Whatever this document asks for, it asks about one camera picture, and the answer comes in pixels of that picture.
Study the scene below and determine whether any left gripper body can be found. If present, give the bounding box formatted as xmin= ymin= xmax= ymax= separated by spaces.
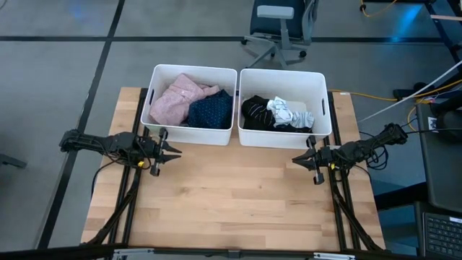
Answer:
xmin=143 ymin=129 xmax=167 ymax=177

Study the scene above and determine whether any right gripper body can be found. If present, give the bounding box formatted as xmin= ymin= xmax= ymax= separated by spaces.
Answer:
xmin=307 ymin=136 xmax=339 ymax=185

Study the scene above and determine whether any grey striped sock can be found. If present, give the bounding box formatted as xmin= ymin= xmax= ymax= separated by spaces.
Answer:
xmin=291 ymin=110 xmax=315 ymax=130

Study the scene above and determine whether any pink knitted sweater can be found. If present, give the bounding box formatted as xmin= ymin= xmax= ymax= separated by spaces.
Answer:
xmin=149 ymin=74 xmax=221 ymax=126

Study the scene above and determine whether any white cloth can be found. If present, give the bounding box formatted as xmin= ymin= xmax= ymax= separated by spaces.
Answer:
xmin=266 ymin=96 xmax=293 ymax=127

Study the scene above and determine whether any navy dotted garment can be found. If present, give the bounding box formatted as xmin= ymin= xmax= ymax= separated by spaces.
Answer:
xmin=186 ymin=90 xmax=234 ymax=130

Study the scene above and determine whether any black garment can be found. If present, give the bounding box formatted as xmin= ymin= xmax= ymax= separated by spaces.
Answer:
xmin=240 ymin=95 xmax=313 ymax=133

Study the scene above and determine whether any black striped sock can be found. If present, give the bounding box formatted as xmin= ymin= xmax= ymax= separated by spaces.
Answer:
xmin=248 ymin=97 xmax=275 ymax=122

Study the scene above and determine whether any white perforated plastic bin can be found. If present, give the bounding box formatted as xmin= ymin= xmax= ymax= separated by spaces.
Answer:
xmin=140 ymin=64 xmax=238 ymax=146
xmin=237 ymin=68 xmax=333 ymax=150

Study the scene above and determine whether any grey office chair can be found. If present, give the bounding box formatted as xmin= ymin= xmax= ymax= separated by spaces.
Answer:
xmin=240 ymin=0 xmax=321 ymax=70

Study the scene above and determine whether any black laptop keyboard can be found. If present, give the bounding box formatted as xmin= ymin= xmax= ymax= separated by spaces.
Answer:
xmin=414 ymin=200 xmax=462 ymax=259

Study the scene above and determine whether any grey furniture foot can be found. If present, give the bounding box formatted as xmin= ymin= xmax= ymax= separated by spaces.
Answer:
xmin=0 ymin=153 xmax=28 ymax=169

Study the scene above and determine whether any yellow cable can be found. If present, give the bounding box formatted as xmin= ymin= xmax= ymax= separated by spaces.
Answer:
xmin=359 ymin=0 xmax=398 ymax=18
xmin=328 ymin=77 xmax=462 ymax=103

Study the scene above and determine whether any black metal table frame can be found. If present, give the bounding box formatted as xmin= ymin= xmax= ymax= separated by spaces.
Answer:
xmin=0 ymin=86 xmax=462 ymax=260

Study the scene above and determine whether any white cable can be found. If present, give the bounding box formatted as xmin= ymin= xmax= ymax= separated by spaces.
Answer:
xmin=357 ymin=59 xmax=462 ymax=124

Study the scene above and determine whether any black table leg frame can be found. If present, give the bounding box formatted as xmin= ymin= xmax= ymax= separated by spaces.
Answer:
xmin=424 ymin=0 xmax=462 ymax=62

